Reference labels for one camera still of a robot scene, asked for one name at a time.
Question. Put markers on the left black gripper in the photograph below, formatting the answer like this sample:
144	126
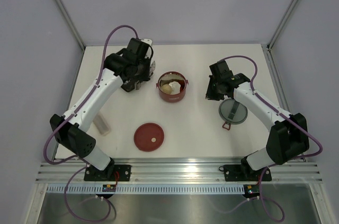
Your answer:
147	57

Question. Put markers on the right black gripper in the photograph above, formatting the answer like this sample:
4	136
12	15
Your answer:
210	94

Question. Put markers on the grey transparent lid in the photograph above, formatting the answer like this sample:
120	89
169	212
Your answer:
232	113

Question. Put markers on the toy white mushroom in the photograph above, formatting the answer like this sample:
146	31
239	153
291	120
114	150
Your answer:
167	89

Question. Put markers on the red steel lunch box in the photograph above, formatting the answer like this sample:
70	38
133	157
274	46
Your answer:
168	77

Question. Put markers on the red round lid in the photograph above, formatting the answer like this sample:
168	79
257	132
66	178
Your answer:
149	137

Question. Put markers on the metal food tongs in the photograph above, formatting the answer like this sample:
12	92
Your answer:
139	84

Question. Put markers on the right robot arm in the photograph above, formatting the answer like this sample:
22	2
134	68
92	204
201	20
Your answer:
287	132

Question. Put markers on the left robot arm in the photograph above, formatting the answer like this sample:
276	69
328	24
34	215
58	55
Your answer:
70	129

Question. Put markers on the black square plate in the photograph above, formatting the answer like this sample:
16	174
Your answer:
142	72

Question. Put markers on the clear plastic cutlery case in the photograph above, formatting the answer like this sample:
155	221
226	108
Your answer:
101	124

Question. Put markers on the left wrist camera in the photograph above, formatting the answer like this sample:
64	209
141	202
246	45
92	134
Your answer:
147	41

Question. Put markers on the right side aluminium rail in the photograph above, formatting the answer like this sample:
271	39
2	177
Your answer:
276	77

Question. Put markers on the aluminium rail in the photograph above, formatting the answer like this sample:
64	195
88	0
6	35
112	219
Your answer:
181	171
276	77

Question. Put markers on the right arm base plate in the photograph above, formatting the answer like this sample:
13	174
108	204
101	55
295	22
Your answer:
238	173

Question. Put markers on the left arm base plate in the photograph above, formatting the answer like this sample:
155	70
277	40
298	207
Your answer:
111	174

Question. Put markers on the aluminium front rail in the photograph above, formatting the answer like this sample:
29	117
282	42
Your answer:
181	171

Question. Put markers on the left frame post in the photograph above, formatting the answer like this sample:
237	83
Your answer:
68	20

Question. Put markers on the frame post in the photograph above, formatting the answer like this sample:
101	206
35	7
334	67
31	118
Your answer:
283	22
68	20

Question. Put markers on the right frame post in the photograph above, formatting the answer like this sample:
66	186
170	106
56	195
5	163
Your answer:
283	22

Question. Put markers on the slotted white cable duct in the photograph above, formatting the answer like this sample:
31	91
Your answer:
157	189

